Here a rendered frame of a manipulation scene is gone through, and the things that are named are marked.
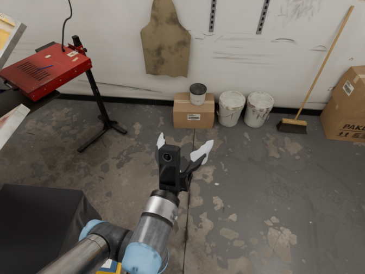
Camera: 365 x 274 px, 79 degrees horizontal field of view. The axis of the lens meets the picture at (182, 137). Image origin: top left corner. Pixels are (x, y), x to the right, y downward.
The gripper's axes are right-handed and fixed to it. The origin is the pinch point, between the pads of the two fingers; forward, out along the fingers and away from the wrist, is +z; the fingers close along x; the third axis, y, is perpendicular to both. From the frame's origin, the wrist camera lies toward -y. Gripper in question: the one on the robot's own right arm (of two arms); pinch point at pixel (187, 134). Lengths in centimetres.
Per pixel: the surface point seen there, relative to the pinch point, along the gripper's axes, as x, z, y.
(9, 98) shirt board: -174, 53, 50
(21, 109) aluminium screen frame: -70, 4, 4
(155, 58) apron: -97, 169, 77
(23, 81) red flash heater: -154, 60, 37
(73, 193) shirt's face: -76, -3, 63
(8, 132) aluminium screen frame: -67, -7, 5
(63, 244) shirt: -66, -29, 67
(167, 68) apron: -87, 174, 93
